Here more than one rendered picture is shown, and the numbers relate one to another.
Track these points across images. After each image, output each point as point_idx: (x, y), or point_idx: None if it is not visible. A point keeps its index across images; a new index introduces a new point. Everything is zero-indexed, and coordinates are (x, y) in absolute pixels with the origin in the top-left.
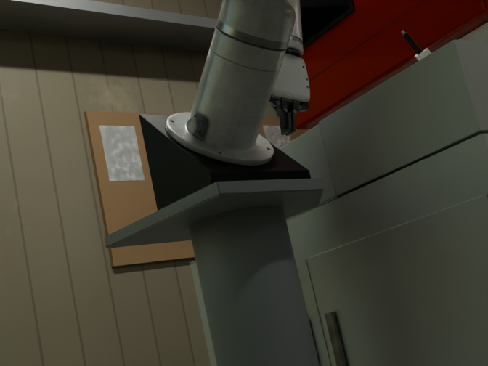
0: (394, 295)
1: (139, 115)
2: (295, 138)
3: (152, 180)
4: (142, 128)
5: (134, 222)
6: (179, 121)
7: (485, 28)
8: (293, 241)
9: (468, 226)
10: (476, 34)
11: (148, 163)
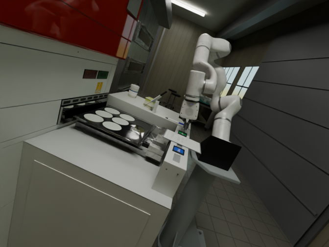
0: None
1: (241, 147)
2: (189, 133)
3: (232, 162)
4: (239, 150)
5: (234, 173)
6: None
7: (114, 59)
8: None
9: None
10: (112, 58)
11: (235, 158)
